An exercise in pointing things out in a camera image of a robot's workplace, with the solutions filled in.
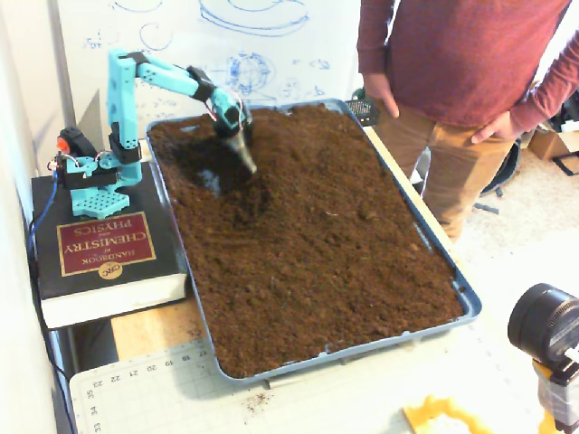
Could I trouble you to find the blue plastic tray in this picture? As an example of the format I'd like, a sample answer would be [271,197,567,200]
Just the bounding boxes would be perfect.
[143,98,483,386]

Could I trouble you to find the black cable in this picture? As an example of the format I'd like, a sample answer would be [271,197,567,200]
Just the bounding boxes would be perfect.
[26,221,76,434]

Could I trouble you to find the person's left forearm red sleeve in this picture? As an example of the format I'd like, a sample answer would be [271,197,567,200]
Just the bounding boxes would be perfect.
[508,26,579,136]

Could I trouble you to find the person's right forearm red sleeve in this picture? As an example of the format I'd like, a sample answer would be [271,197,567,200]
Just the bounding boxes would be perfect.
[356,0,393,77]

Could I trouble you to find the black chemistry physics handbook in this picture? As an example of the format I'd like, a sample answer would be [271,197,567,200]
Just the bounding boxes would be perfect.
[30,161,190,330]

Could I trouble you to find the black perforated basket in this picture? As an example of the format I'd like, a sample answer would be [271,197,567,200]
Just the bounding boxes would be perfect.
[346,88,381,127]

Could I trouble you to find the black office chair base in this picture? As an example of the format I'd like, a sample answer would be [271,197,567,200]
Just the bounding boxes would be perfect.
[472,139,524,214]

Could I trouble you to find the yellow plastic part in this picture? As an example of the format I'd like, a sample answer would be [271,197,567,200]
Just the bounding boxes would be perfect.
[402,393,497,434]

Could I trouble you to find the blue cable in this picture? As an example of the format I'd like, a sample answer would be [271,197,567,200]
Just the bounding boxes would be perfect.
[26,174,60,263]

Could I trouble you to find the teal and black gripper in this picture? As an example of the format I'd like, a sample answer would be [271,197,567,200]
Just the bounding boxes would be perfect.
[212,103,259,175]

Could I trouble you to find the brown soil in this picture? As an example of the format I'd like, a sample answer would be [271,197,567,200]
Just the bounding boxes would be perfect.
[147,104,466,380]

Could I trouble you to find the person in red sweater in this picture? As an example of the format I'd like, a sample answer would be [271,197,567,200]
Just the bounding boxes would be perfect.
[356,0,579,243]

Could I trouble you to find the person's left hand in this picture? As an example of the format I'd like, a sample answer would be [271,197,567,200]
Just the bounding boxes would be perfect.
[470,110,521,145]

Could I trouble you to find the cardboard box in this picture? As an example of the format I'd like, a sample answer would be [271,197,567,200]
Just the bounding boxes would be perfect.
[527,126,579,162]

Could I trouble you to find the whiteboard with blue drawings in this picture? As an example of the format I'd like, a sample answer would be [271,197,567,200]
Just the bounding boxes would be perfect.
[48,0,365,137]

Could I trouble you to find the yellow and grey camera stand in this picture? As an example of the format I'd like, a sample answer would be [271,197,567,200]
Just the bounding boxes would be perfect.
[532,356,579,434]

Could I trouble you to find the black camera lens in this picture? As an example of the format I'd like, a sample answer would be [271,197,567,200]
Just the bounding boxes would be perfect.
[507,282,579,363]

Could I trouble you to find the pale green cutting mat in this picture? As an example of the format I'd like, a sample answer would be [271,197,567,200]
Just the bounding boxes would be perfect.
[68,316,544,434]

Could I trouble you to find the person's right hand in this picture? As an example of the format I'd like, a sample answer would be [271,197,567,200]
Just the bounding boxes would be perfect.
[363,73,401,119]

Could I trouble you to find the black bag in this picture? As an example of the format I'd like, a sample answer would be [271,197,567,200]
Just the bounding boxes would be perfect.
[549,88,579,133]

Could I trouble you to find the black and orange clamp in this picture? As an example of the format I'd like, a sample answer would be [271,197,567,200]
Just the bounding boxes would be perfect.
[56,127,99,159]

